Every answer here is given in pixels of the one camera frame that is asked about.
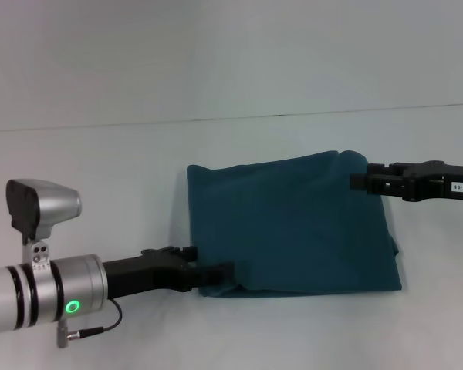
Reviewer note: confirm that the teal FREE print t-shirt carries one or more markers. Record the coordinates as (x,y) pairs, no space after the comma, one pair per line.
(293,231)

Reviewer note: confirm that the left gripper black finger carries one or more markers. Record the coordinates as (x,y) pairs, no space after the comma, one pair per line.
(214,273)
(185,253)

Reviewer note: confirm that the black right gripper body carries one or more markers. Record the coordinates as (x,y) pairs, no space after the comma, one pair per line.
(440,181)

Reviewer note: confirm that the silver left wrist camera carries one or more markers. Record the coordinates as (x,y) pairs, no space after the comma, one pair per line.
(38,208)

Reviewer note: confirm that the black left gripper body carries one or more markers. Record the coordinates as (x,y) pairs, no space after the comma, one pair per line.
(146,273)

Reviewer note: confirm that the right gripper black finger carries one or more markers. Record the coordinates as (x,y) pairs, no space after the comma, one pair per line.
(384,168)
(374,185)

